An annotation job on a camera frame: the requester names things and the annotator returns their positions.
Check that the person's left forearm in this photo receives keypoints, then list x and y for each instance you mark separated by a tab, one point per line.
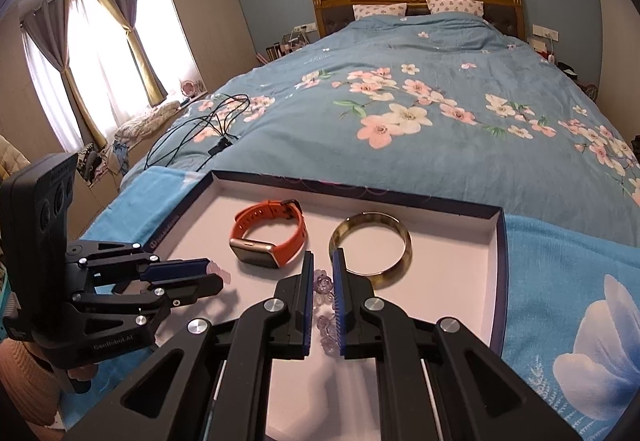
22	376

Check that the amber bangle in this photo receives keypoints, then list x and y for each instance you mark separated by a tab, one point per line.
371	217

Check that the small black device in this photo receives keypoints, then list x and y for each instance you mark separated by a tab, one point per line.
221	144

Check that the light blue flower blanket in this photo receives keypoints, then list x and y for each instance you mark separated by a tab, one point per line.
550	271

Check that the pink round object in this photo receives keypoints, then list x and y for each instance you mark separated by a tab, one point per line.
190	87

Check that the white tray with blue rim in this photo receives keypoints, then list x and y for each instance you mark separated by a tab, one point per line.
210	231

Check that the cosmetics on nightstand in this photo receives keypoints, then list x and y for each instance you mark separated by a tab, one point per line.
282	48

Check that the white sheer curtain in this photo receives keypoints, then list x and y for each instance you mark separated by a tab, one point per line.
170	41

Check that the white dotted pillow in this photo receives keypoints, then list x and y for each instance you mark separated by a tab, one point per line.
380	11
455	7

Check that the white wall outlet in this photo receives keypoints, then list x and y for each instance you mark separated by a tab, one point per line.
305	27
545	32

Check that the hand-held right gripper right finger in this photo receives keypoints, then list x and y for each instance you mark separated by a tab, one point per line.
339	301

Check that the orange smart watch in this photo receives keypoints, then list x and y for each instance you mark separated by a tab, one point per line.
260	258

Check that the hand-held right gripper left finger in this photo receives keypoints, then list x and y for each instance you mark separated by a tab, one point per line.
309	301

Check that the blue floral duvet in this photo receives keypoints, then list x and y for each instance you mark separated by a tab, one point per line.
350	146

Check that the grey and gold curtain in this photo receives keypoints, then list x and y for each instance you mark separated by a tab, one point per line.
125	1
47	36

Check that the pile of dark clothes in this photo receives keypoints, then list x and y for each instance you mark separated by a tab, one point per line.
570	69

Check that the person's left hand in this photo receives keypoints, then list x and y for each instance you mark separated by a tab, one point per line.
81	373

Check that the cream quilted cloth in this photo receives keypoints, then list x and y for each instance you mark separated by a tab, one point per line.
10	161

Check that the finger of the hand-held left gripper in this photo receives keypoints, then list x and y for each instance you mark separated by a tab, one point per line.
195	288
175	267

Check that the beige fluffy blanket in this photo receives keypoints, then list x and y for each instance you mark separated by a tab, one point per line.
145	121

